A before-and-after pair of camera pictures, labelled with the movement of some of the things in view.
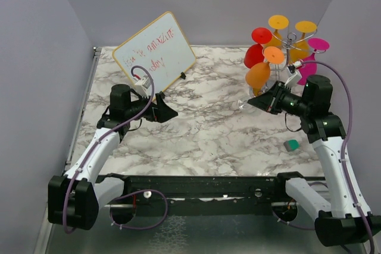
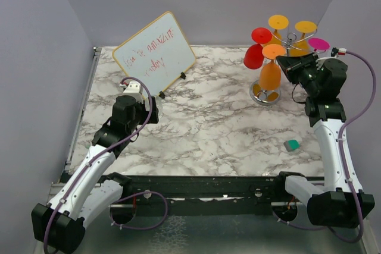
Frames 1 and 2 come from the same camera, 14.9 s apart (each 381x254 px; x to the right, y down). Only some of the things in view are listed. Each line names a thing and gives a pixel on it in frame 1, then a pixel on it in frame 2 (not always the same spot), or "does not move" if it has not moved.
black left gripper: x=160 y=112 -> x=141 y=106
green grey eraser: x=291 y=145 does not move
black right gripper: x=269 y=100 -> x=292 y=65
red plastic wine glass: x=255 y=53 does not move
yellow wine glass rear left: x=277 y=22 does not move
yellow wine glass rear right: x=299 y=50 does not move
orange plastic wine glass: x=258 y=74 -> x=270 y=74
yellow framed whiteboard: x=161 y=47 does not move
